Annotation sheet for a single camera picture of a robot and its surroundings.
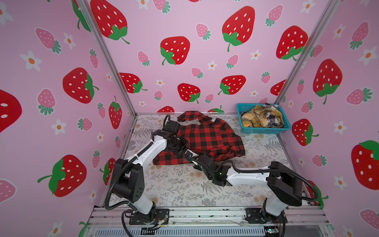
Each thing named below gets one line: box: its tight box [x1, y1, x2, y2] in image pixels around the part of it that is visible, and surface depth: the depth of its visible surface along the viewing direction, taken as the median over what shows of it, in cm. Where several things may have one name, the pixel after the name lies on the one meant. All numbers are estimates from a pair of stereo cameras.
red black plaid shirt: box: [152, 111, 246, 166], surface depth 107 cm
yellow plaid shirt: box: [241, 104, 284, 128], surface depth 106 cm
